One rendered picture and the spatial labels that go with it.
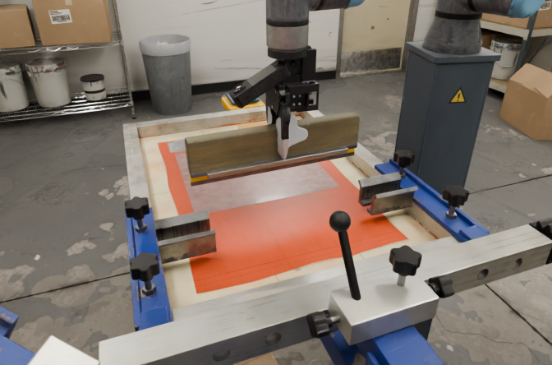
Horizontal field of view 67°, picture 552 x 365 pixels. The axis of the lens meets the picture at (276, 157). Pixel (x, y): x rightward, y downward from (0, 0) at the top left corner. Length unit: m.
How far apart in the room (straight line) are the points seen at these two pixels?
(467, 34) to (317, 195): 0.59
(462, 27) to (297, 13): 0.60
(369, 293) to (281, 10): 0.46
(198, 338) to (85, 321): 1.58
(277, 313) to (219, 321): 0.07
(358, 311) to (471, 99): 0.87
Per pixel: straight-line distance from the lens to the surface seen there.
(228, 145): 0.79
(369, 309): 0.55
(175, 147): 1.20
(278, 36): 0.75
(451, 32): 1.23
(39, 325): 2.19
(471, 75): 1.26
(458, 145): 1.34
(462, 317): 2.13
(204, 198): 0.96
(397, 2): 5.37
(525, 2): 1.13
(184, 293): 0.74
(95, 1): 3.84
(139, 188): 0.96
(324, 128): 0.86
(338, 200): 0.95
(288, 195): 0.96
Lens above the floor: 1.47
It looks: 28 degrees down
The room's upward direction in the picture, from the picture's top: straight up
